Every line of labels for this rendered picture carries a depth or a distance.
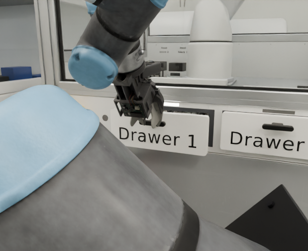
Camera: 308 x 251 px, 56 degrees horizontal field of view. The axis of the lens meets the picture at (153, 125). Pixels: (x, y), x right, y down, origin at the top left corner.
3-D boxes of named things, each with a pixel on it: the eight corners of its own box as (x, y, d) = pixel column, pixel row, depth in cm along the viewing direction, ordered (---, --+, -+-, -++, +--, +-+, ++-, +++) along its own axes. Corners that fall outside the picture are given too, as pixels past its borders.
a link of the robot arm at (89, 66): (83, 27, 38) (106, -12, 45) (56, 77, 46) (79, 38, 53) (134, 59, 41) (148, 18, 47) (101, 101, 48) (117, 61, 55)
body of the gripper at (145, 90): (119, 118, 68) (102, 78, 60) (132, 93, 73) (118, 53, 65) (150, 121, 66) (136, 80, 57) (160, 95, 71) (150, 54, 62)
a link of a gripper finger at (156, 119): (152, 139, 74) (138, 114, 68) (158, 122, 78) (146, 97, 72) (163, 139, 73) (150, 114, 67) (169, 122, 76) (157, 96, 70)
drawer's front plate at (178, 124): (206, 156, 78) (208, 116, 75) (111, 144, 88) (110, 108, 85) (207, 154, 80) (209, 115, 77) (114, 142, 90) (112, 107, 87)
